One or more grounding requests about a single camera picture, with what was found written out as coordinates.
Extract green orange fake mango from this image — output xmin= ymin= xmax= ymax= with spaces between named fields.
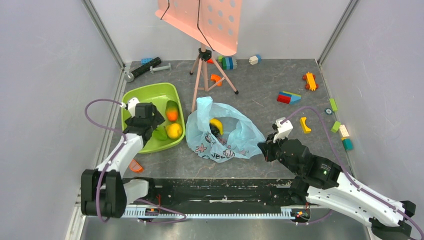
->
xmin=165 ymin=100 xmax=180 ymax=122

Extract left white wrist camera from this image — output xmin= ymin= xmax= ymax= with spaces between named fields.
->
xmin=120 ymin=97 xmax=140 ymax=117

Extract orange yellow toy car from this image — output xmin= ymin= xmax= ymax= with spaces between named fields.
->
xmin=302 ymin=72 xmax=319 ymax=91

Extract pink perforated board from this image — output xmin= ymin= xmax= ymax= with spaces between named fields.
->
xmin=155 ymin=0 xmax=243 ymax=56

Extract black microphone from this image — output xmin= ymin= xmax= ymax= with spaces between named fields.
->
xmin=124 ymin=57 xmax=162 ymax=82

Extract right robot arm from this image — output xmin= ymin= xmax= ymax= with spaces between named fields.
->
xmin=258 ymin=138 xmax=416 ymax=240

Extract red blue wedge blocks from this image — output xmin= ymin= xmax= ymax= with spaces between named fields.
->
xmin=276 ymin=91 xmax=302 ymax=105

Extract green fake fruit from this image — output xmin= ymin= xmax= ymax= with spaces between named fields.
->
xmin=152 ymin=125 xmax=169 ymax=141

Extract green small brick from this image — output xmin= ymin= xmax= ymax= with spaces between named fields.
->
xmin=330 ymin=121 xmax=341 ymax=133

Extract green plastic basin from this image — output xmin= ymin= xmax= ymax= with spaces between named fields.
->
xmin=121 ymin=82 xmax=186 ymax=154

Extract green flat brick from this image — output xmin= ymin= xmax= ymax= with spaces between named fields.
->
xmin=329 ymin=98 xmax=338 ymax=112

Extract yellow fake lemon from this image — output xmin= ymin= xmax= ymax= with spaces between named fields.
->
xmin=165 ymin=123 xmax=183 ymax=140

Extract white yellow teal bricks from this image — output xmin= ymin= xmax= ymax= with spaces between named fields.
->
xmin=338 ymin=124 xmax=354 ymax=151

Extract yellow fake banana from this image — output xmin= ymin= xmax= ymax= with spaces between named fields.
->
xmin=209 ymin=118 xmax=224 ymax=135

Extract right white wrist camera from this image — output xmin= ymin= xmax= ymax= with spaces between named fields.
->
xmin=272 ymin=117 xmax=294 ymax=143

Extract green blue brick stack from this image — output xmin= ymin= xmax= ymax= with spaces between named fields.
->
xmin=218 ymin=55 xmax=238 ymax=70

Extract orange half round toy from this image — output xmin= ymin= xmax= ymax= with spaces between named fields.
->
xmin=129 ymin=159 xmax=144 ymax=173

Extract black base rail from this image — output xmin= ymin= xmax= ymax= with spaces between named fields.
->
xmin=134 ymin=178 xmax=307 ymax=215

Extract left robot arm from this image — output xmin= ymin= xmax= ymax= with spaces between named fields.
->
xmin=80 ymin=102 xmax=165 ymax=222

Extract white blue toy brick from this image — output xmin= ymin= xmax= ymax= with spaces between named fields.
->
xmin=248 ymin=54 xmax=262 ymax=65

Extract orange curved toy piece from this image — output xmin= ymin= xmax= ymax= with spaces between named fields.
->
xmin=210 ymin=74 xmax=223 ymax=87

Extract grey plastic syringe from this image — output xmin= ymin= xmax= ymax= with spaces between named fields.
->
xmin=149 ymin=63 xmax=172 ymax=74

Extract small round blue wheel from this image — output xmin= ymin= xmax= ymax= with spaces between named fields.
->
xmin=324 ymin=108 xmax=333 ymax=115

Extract pink tripod stand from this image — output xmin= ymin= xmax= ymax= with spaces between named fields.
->
xmin=189 ymin=43 xmax=239 ymax=113

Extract yellow arch toy block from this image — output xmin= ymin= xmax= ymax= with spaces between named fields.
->
xmin=299 ymin=117 xmax=312 ymax=134

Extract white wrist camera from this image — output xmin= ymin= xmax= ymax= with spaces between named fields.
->
xmin=272 ymin=117 xmax=294 ymax=143
xmin=120 ymin=97 xmax=140 ymax=117

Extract light blue cartoon plastic bag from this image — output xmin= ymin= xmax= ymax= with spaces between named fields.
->
xmin=185 ymin=96 xmax=266 ymax=163

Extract dark fake fruit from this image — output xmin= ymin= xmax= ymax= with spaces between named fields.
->
xmin=209 ymin=124 xmax=222 ymax=139

